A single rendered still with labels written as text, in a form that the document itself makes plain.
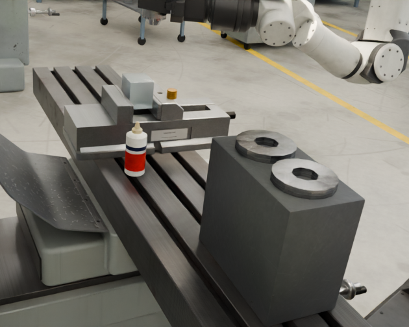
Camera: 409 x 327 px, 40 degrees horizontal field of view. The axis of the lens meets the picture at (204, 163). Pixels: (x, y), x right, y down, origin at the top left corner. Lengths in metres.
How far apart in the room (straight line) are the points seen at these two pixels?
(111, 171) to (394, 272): 1.78
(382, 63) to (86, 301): 0.76
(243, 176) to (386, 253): 2.04
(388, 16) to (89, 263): 0.78
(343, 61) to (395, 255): 1.72
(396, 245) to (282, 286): 2.12
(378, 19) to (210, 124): 0.42
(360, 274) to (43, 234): 1.72
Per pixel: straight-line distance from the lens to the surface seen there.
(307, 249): 0.74
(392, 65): 1.21
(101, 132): 1.15
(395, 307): 1.45
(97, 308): 1.19
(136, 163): 1.08
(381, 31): 1.24
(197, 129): 1.22
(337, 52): 1.16
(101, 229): 1.07
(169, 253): 0.89
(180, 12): 1.04
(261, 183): 0.73
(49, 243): 1.10
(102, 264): 1.13
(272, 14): 1.05
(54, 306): 1.15
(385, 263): 2.69
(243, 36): 5.66
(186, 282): 0.84
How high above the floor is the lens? 1.45
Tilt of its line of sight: 27 degrees down
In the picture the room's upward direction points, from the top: 7 degrees clockwise
